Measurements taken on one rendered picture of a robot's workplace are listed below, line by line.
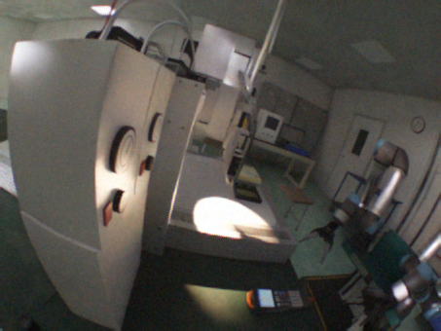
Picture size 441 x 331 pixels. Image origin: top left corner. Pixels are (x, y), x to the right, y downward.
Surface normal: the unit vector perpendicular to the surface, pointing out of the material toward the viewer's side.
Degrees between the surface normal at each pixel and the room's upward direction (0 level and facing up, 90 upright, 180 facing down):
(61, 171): 90
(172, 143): 90
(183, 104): 90
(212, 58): 90
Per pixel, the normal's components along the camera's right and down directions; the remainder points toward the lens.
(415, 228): -0.95, -0.27
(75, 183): 0.07, 0.37
